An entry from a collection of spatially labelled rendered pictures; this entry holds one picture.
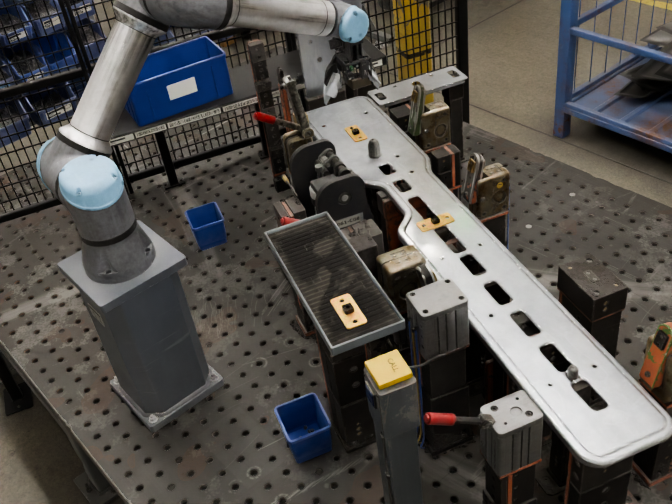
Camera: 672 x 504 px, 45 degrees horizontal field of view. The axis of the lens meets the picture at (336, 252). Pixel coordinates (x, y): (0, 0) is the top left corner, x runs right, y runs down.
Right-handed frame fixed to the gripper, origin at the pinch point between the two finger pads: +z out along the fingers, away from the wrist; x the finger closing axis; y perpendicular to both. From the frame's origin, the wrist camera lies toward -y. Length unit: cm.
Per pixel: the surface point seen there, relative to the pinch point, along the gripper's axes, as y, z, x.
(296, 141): 3.3, 6.3, -17.5
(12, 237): -48, 45, -100
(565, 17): -98, 57, 139
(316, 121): -11.7, 12.4, -6.7
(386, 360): 94, -11, -33
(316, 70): -26.4, 5.4, -0.2
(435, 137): 9.1, 14.6, 20.0
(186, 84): -35, 3, -37
